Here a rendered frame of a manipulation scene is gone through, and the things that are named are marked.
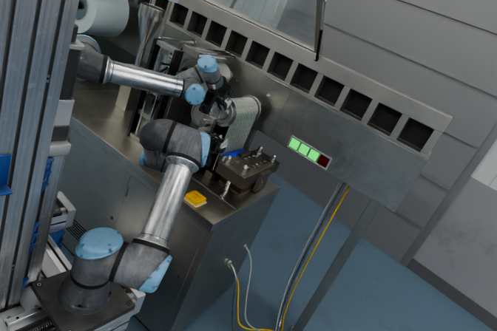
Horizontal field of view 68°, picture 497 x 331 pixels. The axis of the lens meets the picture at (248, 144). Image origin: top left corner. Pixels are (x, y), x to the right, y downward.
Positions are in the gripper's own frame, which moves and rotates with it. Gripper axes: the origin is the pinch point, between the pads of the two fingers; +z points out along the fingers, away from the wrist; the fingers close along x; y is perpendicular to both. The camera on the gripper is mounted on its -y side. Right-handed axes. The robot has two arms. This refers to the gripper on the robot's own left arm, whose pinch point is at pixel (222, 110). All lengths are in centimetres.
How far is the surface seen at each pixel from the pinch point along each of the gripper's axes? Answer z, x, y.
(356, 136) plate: 21, -55, 32
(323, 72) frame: 8, -26, 48
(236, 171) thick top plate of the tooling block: 16.5, -18.3, -17.0
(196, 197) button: 6.0, -15.3, -39.5
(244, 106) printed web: 9.2, -2.9, 11.6
